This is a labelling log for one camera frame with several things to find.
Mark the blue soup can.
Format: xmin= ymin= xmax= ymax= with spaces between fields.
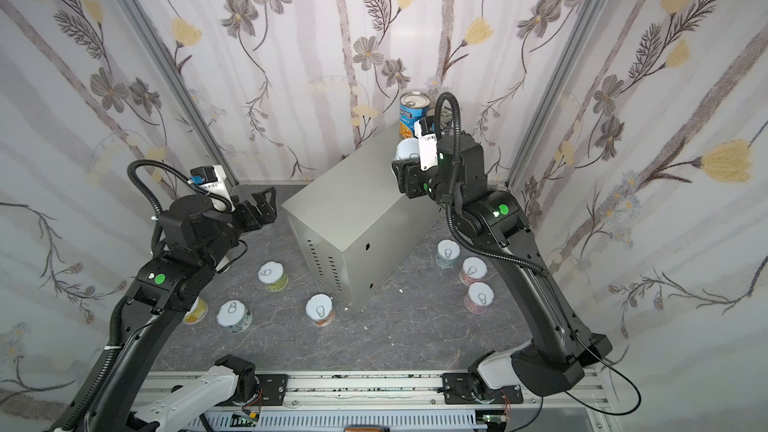
xmin=399 ymin=91 xmax=431 ymax=139

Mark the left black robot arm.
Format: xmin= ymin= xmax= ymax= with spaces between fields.
xmin=51 ymin=159 xmax=277 ymax=431

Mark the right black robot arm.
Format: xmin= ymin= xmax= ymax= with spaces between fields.
xmin=391 ymin=92 xmax=615 ymax=401

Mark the green can white lid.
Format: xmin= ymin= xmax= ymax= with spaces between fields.
xmin=257 ymin=261 xmax=288 ymax=292

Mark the light teal can white lid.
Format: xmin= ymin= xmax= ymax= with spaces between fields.
xmin=435 ymin=239 xmax=461 ymax=269

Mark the grey metal cabinet box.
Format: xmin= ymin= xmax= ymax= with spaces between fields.
xmin=282 ymin=125 xmax=443 ymax=310

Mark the teal grey can white lid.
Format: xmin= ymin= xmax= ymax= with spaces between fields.
xmin=216 ymin=299 xmax=252 ymax=334

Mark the yellow can white lid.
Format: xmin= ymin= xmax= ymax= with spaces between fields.
xmin=183 ymin=297 xmax=209 ymax=325

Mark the orange can white lid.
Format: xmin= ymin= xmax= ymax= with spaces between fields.
xmin=305 ymin=294 xmax=335 ymax=327

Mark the pale pink can white lid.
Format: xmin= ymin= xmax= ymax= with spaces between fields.
xmin=464 ymin=282 xmax=495 ymax=315

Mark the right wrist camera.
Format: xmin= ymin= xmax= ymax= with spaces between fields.
xmin=414 ymin=116 xmax=441 ymax=171

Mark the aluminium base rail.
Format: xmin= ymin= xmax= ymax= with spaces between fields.
xmin=113 ymin=368 xmax=619 ymax=432

